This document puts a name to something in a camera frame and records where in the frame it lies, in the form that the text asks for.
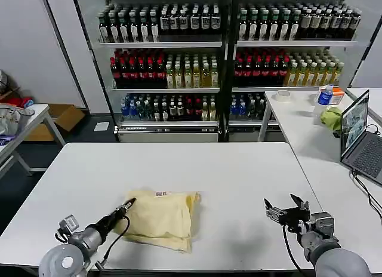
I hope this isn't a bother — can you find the white paper sheet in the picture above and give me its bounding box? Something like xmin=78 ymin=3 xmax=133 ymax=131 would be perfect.
xmin=93 ymin=121 xmax=111 ymax=133

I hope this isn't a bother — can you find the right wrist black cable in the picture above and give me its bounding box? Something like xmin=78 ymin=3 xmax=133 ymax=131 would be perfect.
xmin=281 ymin=223 xmax=303 ymax=273

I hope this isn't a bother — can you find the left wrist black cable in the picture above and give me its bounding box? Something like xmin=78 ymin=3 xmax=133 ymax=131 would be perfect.
xmin=95 ymin=214 xmax=131 ymax=270

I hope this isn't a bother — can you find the dark grey open laptop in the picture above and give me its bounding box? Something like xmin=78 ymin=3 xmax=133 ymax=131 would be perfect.
xmin=340 ymin=89 xmax=382 ymax=186

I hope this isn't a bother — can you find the shelf unit with drink bottles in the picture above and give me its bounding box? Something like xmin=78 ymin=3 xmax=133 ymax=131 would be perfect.
xmin=71 ymin=0 xmax=363 ymax=143

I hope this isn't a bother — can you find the brown cardboard box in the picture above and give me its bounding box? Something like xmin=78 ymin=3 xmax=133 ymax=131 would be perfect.
xmin=23 ymin=103 xmax=86 ymax=142

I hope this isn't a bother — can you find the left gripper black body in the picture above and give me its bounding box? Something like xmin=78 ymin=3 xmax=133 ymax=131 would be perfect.
xmin=94 ymin=208 xmax=127 ymax=238

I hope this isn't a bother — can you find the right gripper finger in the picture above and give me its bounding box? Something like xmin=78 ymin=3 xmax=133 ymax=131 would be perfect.
xmin=263 ymin=198 xmax=288 ymax=221
xmin=289 ymin=193 xmax=310 ymax=213

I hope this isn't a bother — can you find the blue-label water bottle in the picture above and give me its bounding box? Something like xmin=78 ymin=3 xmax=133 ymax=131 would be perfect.
xmin=312 ymin=84 xmax=335 ymax=117

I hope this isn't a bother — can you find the grey crumpled bag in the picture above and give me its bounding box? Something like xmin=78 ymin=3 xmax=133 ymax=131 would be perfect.
xmin=0 ymin=104 xmax=36 ymax=138

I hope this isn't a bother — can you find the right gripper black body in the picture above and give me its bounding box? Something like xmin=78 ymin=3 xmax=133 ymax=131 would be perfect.
xmin=279 ymin=207 xmax=312 ymax=233

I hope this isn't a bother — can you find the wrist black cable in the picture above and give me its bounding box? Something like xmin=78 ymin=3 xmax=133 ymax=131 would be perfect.
xmin=95 ymin=214 xmax=131 ymax=270
xmin=281 ymin=223 xmax=303 ymax=273

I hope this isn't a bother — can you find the crumpled green cloth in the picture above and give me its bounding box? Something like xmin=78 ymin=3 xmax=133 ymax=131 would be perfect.
xmin=320 ymin=106 xmax=343 ymax=132

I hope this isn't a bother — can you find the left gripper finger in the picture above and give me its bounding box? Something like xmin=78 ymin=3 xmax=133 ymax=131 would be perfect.
xmin=122 ymin=200 xmax=136 ymax=216
xmin=117 ymin=198 xmax=137 ymax=212

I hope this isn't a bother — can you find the white table with clutter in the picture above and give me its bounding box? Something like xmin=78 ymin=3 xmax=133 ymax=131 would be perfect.
xmin=0 ymin=103 xmax=67 ymax=179

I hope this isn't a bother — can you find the black laptop cable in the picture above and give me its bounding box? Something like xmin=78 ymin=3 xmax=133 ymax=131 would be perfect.
xmin=351 ymin=168 xmax=382 ymax=221

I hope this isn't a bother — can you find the red cloth pile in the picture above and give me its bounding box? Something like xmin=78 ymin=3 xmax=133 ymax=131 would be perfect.
xmin=0 ymin=96 xmax=34 ymax=109

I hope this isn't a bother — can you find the white tape roll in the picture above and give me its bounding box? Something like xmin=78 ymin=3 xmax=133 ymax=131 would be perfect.
xmin=274 ymin=90 xmax=292 ymax=103

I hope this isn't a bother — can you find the small orange and white box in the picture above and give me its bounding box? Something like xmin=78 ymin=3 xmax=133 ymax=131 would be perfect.
xmin=324 ymin=87 xmax=346 ymax=105

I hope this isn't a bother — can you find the pale yellow cloth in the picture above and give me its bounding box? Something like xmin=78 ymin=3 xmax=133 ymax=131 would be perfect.
xmin=114 ymin=189 xmax=202 ymax=254

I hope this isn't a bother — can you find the white side table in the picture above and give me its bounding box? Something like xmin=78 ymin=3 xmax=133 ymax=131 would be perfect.
xmin=258 ymin=87 xmax=382 ymax=273

